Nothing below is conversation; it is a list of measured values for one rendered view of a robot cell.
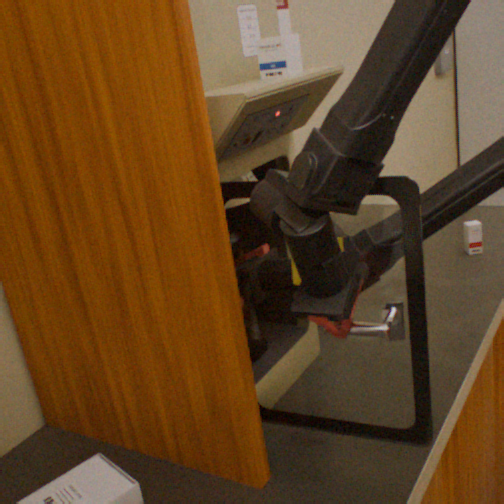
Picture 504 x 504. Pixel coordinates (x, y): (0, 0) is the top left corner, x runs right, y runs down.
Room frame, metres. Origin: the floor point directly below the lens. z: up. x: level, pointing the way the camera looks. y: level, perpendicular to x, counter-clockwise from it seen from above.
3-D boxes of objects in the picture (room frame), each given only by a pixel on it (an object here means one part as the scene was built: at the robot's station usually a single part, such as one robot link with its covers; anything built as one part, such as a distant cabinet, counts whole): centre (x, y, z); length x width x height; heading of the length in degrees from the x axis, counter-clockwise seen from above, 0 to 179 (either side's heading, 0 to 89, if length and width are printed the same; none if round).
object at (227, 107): (0.96, -0.06, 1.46); 0.32 x 0.12 x 0.10; 146
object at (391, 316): (0.72, -0.12, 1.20); 0.10 x 0.05 x 0.03; 62
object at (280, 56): (1.00, -0.08, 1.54); 0.05 x 0.05 x 0.06; 56
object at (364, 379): (0.79, -0.07, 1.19); 0.30 x 0.01 x 0.40; 62
